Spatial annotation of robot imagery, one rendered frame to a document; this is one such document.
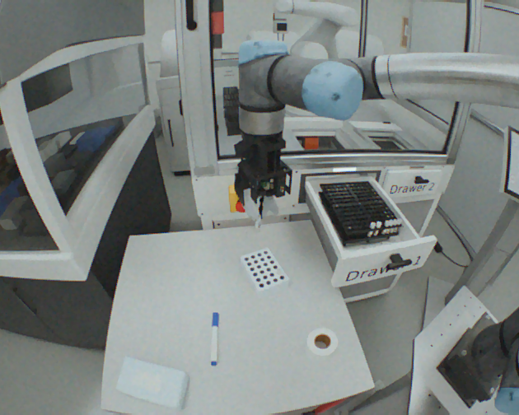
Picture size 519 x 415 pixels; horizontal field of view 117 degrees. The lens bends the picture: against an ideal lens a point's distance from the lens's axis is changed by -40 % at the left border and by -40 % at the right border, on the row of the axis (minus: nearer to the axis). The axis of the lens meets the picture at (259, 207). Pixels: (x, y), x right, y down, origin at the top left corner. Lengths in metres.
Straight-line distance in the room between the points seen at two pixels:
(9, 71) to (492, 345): 1.14
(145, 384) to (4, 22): 0.79
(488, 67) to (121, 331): 0.88
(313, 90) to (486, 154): 2.07
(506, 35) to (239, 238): 2.26
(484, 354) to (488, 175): 1.80
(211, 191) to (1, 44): 0.72
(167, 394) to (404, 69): 0.69
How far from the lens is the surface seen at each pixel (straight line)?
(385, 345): 1.58
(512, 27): 2.29
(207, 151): 0.73
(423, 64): 0.40
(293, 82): 0.34
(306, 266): 0.75
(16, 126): 0.61
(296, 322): 0.65
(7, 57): 0.62
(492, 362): 0.66
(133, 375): 0.61
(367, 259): 0.61
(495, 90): 0.39
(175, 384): 0.57
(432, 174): 1.08
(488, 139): 2.30
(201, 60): 0.67
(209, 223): 0.88
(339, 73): 0.32
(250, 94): 0.40
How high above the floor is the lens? 1.34
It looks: 38 degrees down
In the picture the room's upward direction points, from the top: straight up
